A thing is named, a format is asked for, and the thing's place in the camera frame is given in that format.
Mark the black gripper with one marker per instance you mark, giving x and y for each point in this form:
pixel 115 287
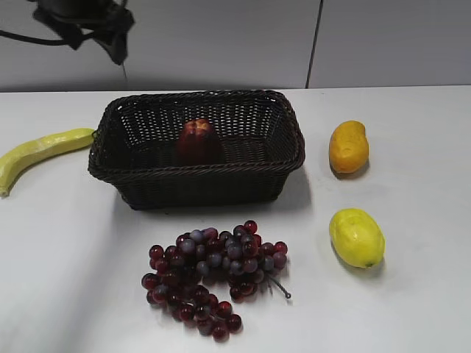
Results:
pixel 105 22

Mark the red apple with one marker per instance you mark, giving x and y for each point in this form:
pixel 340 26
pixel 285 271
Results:
pixel 198 144

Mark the black wicker basket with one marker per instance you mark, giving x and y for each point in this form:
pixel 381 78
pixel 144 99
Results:
pixel 134 148

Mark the yellow banana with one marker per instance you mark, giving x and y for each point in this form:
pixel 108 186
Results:
pixel 32 152

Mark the orange mango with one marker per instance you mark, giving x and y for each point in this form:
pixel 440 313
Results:
pixel 348 147

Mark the red grape bunch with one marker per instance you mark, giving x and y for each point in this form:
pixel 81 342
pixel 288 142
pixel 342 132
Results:
pixel 199 276

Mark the yellow lemon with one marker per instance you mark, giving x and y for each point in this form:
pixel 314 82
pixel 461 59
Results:
pixel 357 238

